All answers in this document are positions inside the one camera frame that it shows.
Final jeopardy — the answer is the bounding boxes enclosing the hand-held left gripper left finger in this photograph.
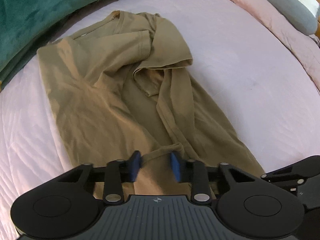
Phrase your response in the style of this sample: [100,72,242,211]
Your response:
[55,150,143,205]

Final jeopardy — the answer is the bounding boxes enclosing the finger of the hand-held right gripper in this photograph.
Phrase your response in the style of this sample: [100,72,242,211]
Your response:
[261,155,320,184]

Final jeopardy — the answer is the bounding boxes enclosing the khaki t-shirt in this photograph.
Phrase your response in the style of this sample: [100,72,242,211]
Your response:
[36,10,266,198]

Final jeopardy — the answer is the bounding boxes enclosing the grey and cream pillow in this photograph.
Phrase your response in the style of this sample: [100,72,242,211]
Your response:
[212,0,320,34]

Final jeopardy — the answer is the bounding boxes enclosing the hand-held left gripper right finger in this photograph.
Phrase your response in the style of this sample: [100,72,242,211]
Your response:
[169,150,263,205]

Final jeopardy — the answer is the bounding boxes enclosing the pink quilted pillow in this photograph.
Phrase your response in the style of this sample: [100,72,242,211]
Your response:
[223,0,320,93]

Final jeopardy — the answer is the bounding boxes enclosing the green plush blanket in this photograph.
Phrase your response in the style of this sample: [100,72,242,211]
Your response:
[0,0,173,83]

